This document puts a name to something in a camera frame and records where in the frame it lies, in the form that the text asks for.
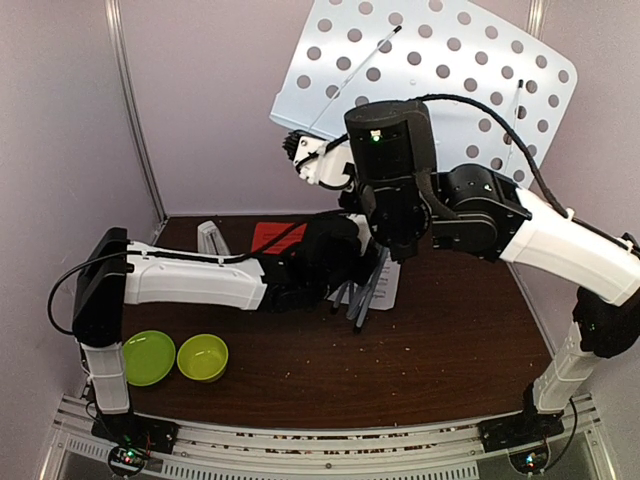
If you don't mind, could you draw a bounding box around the left aluminium corner post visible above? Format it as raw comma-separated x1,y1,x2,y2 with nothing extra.
104,0,168,224

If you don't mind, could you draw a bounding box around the yellow-green bowl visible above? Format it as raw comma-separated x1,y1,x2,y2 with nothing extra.
176,334,229,383

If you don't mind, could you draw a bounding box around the grey metronome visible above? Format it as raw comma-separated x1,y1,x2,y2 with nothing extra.
197,220,231,256

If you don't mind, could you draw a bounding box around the white sheet music page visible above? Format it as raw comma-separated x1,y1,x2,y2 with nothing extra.
369,258,401,311

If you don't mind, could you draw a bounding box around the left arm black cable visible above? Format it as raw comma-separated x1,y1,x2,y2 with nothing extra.
47,252,136,336

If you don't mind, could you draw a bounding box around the aluminium corner post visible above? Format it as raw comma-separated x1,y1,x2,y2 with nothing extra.
526,0,548,39
104,0,168,224

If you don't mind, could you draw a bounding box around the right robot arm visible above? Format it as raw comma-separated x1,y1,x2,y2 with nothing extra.
344,98,639,449

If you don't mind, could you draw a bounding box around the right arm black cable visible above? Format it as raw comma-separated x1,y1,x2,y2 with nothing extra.
417,93,574,219

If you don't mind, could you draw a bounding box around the red sheet music page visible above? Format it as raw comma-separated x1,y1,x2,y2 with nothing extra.
251,222,307,255

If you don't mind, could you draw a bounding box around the white perforated music stand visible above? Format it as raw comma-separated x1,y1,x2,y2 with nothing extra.
268,0,580,335

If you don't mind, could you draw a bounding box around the aluminium front rail frame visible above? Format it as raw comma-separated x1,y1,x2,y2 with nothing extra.
49,394,601,480

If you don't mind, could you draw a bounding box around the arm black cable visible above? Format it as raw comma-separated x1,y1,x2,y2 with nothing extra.
47,252,136,336
417,93,574,219

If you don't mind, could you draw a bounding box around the green plate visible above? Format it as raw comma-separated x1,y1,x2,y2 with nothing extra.
123,330,176,387

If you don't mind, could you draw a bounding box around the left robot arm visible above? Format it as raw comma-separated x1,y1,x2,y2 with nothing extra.
72,211,378,444

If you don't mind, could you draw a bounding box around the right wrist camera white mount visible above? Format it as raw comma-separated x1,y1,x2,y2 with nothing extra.
283,130,356,191

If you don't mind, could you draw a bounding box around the right aluminium corner post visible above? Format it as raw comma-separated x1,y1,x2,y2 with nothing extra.
526,0,548,39

